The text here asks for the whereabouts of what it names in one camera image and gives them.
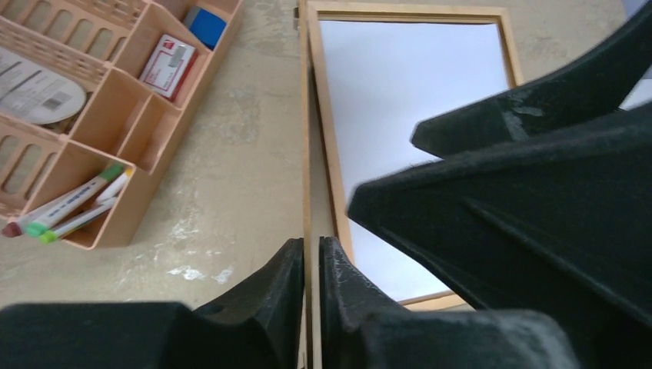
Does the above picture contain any brown wooden picture frame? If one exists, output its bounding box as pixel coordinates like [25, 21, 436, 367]
[298, 0, 526, 369]

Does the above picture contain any brown backing board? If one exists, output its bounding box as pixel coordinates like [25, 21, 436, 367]
[296, 1, 315, 368]

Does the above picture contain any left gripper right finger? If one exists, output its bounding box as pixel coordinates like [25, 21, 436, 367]
[319, 237, 580, 368]

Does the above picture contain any white paper label sheet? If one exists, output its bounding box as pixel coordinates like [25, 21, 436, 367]
[1, 48, 87, 125]

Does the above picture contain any red capped white marker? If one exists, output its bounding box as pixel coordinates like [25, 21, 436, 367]
[2, 194, 65, 238]

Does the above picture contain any plant window photo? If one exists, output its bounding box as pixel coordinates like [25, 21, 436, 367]
[318, 20, 508, 301]

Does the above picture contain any light green capped marker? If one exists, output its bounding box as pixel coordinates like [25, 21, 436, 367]
[38, 197, 119, 245]

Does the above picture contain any orange plastic file organizer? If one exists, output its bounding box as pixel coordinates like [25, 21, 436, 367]
[1, 1, 245, 249]

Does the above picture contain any red white small box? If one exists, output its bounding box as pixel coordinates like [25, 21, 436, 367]
[138, 34, 198, 101]

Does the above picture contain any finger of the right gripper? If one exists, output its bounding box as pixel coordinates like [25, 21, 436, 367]
[411, 2, 651, 158]
[348, 104, 651, 368]

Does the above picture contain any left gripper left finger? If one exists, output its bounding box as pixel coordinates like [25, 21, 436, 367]
[1, 239, 304, 368]

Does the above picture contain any blue small box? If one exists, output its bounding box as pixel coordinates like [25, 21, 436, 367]
[183, 6, 227, 50]

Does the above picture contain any yellow capped white marker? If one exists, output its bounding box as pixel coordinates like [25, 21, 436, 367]
[95, 168, 134, 204]

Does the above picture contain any green capped white marker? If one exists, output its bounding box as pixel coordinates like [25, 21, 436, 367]
[26, 165, 125, 237]

